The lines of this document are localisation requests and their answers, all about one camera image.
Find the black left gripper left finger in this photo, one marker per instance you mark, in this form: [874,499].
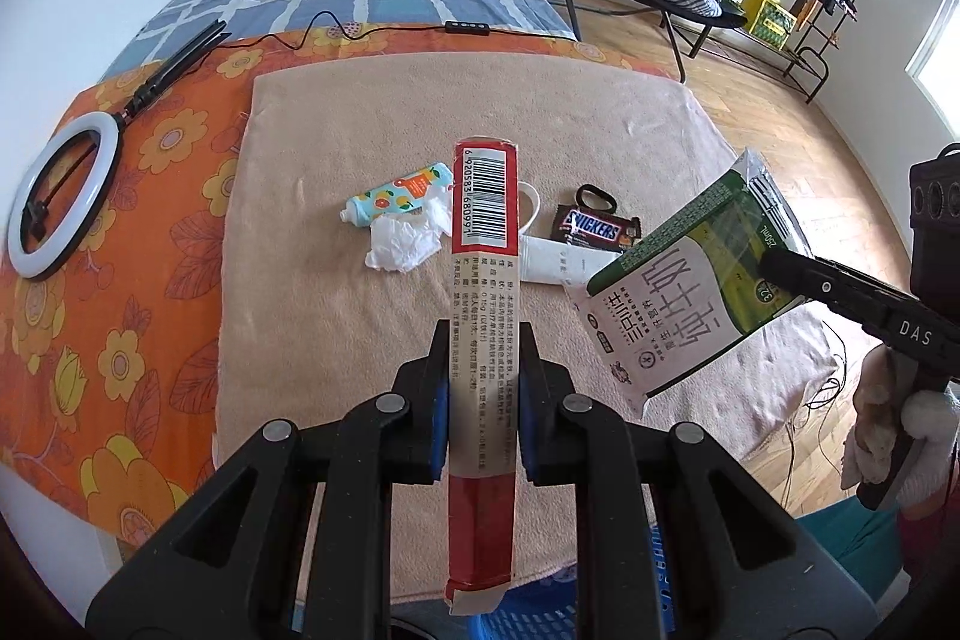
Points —
[398,438]

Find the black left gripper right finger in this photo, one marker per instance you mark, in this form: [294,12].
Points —
[569,439]

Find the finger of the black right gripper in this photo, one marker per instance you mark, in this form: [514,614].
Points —
[832,294]

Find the long red cardboard box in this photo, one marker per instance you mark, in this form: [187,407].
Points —
[483,375]

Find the green white milk carton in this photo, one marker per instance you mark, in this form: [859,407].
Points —
[692,289]

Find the white tissue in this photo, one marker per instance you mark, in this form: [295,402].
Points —
[402,242]

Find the brown Snickers wrapper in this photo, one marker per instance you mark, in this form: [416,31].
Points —
[587,228]

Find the right hand in glove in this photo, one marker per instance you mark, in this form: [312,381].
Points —
[929,418]

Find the teal trousers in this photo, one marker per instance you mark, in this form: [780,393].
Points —
[866,543]

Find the colourful fruit print tube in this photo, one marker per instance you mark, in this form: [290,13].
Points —
[400,196]

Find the orange floral bed sheet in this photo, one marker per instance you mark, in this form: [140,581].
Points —
[109,367]

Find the black clothes rack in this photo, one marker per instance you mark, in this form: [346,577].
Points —
[805,58]

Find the yellow plastic crate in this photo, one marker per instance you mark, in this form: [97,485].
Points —
[768,22]

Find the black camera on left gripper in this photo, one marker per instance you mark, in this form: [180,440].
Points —
[935,220]

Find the white ring light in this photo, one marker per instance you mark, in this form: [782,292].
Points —
[61,194]

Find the black ring light stand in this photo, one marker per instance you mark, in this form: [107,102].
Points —
[176,62]

